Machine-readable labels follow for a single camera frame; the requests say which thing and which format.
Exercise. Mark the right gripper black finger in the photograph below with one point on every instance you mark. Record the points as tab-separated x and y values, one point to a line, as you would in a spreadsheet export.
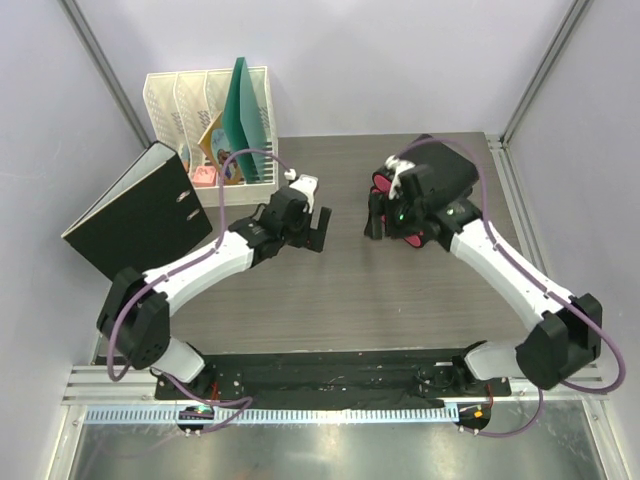
376	201
375	226

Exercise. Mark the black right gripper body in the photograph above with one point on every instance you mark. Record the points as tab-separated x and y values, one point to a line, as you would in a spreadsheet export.
401	218

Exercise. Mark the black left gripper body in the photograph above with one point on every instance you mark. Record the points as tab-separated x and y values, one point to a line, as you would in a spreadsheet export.
295	235

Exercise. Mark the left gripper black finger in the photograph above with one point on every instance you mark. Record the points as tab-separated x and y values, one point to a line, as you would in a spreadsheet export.
324	219
316	239

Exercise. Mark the pink top drawer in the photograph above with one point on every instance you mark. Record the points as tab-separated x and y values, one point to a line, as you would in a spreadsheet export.
381	182

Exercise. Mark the pink drawer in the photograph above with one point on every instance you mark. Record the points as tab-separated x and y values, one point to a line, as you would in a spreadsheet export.
381	182
416	241

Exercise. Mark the pink bottom drawer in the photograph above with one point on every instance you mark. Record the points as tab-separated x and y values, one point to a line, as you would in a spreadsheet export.
416	241

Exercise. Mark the black drawer organizer box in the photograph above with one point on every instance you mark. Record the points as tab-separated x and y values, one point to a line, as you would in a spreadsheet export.
446	175

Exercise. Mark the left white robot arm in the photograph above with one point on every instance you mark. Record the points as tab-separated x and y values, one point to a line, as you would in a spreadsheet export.
135	317

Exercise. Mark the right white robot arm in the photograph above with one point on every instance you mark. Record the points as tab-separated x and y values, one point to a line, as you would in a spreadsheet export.
563	331

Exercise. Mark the pink sticky note pad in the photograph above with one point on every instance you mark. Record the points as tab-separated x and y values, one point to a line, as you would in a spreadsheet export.
204	177

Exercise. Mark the colourful picture booklet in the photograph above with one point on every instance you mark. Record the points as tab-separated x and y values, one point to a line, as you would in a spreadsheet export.
217	148

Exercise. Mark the green plastic folder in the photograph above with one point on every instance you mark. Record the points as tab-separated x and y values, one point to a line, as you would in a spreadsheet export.
242	122

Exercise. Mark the white magazine file rack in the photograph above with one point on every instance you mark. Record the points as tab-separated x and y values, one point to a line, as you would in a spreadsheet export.
186	110

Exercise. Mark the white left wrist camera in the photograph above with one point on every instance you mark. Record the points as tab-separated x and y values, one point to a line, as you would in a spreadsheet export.
305	184

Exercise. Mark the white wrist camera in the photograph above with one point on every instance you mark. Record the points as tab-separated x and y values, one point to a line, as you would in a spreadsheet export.
397	167
305	184

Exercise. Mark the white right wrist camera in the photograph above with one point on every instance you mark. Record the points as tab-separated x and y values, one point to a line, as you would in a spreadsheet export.
397	167

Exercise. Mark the black ring binder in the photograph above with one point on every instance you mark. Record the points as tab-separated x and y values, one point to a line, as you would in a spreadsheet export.
149	217

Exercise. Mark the white slotted cable duct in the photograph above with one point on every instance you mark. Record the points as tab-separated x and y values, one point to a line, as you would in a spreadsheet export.
270	415

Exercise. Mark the aluminium rail frame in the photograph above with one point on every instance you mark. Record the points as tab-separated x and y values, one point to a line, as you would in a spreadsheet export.
145	234

